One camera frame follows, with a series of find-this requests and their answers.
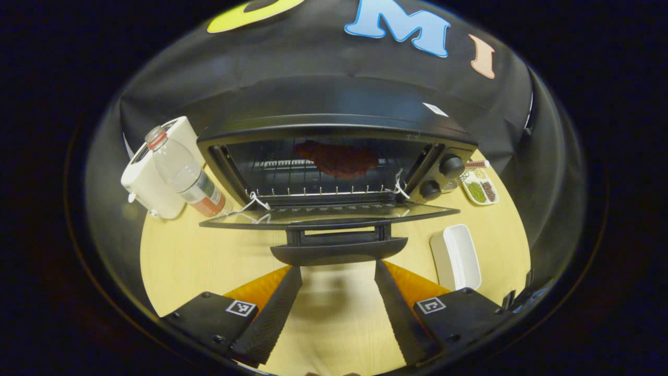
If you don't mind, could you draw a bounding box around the white divided plate with beans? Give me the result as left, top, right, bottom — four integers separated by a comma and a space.
462, 167, 500, 206

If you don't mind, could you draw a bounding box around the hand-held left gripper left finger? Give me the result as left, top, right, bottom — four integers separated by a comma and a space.
159, 265, 303, 366

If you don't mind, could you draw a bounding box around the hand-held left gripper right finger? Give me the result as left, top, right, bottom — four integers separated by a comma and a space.
374, 260, 515, 366

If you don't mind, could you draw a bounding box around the small white tray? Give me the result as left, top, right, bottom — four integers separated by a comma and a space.
430, 224, 482, 291

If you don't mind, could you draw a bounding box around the white toaster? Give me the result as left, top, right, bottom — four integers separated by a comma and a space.
121, 116, 207, 220

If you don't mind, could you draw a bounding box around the clear plastic bottle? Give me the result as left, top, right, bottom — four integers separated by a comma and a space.
145, 125, 233, 218

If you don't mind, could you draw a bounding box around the black backdrop cloth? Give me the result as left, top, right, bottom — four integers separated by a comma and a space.
86, 0, 585, 293

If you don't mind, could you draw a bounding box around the black electric oven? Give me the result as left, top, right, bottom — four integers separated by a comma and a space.
196, 114, 478, 267

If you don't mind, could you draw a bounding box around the reddish brown meat piece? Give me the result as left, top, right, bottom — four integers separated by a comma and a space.
292, 139, 380, 180

